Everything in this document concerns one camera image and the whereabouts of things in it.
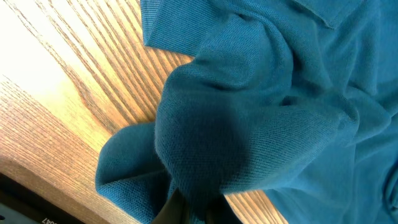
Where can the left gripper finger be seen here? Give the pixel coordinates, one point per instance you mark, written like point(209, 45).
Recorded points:
point(175, 211)

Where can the blue polo shirt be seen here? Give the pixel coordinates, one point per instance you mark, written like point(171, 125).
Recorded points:
point(295, 98)

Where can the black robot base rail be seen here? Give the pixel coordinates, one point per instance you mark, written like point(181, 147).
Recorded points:
point(20, 205)

